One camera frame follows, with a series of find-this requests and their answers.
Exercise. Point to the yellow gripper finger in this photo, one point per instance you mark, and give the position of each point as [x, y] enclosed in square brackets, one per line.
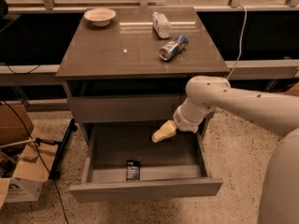
[167, 130]

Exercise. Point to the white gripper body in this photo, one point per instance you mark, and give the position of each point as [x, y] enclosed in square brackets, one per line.
[184, 120]

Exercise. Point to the dark blueberry rxbar wrapper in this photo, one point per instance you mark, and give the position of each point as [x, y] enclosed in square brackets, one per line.
[132, 170]

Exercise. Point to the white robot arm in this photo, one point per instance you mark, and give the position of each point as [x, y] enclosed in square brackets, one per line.
[277, 113]

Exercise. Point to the closed grey top drawer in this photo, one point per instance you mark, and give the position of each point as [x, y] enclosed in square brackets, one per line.
[92, 109]

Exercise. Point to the open grey middle drawer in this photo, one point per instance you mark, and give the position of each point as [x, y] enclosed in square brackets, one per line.
[173, 168]

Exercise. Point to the grey drawer cabinet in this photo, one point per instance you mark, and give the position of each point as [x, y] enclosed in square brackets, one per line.
[122, 59]

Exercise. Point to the blue silver soda can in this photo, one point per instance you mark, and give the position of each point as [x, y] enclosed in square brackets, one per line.
[173, 47]

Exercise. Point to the cardboard box at right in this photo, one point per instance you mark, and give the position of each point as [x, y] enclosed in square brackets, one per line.
[293, 91]

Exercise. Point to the black stand leg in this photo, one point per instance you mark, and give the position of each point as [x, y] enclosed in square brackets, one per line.
[54, 172]

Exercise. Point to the white bowl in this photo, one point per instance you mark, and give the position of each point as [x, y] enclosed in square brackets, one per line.
[100, 17]

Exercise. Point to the open cardboard box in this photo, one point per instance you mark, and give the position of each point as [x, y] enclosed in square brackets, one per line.
[26, 158]

